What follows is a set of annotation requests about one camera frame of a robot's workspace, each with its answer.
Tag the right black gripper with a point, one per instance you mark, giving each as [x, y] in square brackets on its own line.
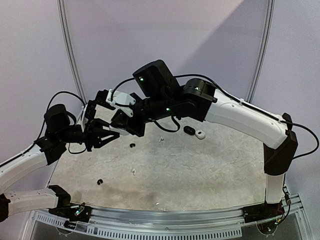
[136, 116]

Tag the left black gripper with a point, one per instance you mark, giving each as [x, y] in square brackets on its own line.
[93, 133]

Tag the white oval charging case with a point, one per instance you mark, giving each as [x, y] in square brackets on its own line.
[119, 130]

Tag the small white charging case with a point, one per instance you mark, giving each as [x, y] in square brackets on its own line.
[200, 134]

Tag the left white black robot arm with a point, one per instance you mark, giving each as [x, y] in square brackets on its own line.
[44, 152]

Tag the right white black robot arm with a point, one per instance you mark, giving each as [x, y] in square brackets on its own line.
[201, 99]

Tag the black charging case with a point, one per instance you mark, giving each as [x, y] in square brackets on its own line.
[189, 130]

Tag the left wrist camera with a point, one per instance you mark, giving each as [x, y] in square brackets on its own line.
[87, 115]

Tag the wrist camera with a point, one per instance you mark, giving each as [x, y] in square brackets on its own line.
[87, 115]
[116, 100]

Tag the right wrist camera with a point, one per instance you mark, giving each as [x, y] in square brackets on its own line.
[116, 100]

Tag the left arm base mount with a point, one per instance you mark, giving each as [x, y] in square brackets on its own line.
[73, 212]

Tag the aluminium front rail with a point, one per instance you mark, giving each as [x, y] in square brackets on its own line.
[120, 224]

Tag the left aluminium frame post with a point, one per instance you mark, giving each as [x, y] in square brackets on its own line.
[61, 6]

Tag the aluminium frame post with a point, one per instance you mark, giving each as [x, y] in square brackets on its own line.
[61, 6]
[262, 49]

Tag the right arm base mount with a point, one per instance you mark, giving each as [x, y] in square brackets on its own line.
[264, 211]

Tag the right aluminium frame post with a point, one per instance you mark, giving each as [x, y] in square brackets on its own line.
[262, 49]

